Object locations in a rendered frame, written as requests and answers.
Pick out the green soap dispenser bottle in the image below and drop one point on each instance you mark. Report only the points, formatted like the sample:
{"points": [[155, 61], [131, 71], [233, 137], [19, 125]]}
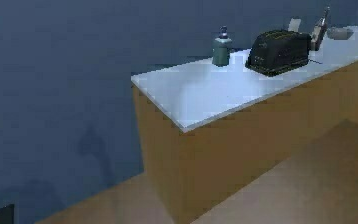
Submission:
{"points": [[221, 50]]}

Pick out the grey bowl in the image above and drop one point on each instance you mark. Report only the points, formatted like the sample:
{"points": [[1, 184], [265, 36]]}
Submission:
{"points": [[339, 33]]}

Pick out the white card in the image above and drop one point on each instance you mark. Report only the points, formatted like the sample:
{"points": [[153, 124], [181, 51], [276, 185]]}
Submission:
{"points": [[294, 25]]}

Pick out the black toaster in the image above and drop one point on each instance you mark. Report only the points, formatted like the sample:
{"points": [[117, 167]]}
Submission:
{"points": [[277, 51]]}

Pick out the black box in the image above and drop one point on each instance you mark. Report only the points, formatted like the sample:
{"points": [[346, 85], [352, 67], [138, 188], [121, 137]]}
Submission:
{"points": [[0, 215]]}

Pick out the brown counter with white top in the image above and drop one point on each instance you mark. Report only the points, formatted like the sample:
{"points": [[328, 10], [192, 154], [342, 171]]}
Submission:
{"points": [[227, 146]]}

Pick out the brown glass bottle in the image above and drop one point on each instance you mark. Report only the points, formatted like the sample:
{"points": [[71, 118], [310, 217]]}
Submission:
{"points": [[319, 31]]}

